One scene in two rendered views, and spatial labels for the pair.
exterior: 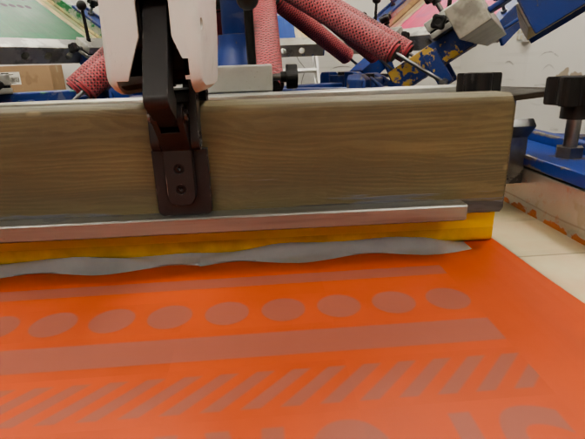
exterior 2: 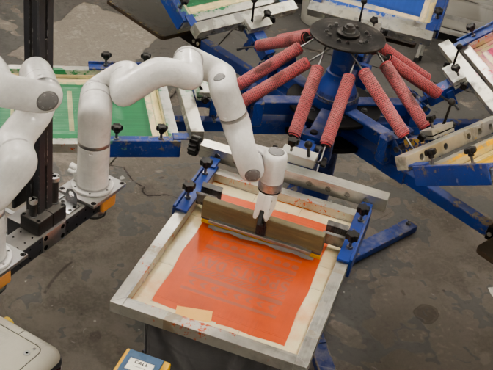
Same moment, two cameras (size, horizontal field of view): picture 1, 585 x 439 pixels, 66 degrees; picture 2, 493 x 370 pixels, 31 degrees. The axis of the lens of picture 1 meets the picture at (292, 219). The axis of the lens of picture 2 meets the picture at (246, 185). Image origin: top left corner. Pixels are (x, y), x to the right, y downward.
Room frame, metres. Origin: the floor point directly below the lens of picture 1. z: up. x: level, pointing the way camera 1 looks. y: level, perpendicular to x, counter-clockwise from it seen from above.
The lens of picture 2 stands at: (-1.92, -0.53, 2.71)
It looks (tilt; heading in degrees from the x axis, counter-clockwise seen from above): 34 degrees down; 17
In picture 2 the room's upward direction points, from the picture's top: 9 degrees clockwise
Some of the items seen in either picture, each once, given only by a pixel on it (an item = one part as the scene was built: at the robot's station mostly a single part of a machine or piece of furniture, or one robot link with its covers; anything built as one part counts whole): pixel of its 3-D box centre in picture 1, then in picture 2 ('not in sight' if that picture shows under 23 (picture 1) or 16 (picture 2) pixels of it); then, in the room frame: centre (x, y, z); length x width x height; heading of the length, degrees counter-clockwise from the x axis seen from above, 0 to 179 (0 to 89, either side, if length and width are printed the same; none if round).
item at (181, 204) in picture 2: not in sight; (195, 191); (0.39, 0.35, 0.98); 0.30 x 0.05 x 0.07; 3
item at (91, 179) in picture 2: not in sight; (89, 162); (0.03, 0.56, 1.21); 0.16 x 0.13 x 0.15; 82
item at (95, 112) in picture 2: not in sight; (95, 117); (0.04, 0.55, 1.37); 0.13 x 0.10 x 0.16; 27
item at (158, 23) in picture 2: not in sight; (224, 55); (1.52, 0.71, 0.91); 1.34 x 0.40 x 0.08; 63
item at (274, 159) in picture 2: not in sight; (261, 162); (0.27, 0.10, 1.25); 0.15 x 0.10 x 0.11; 117
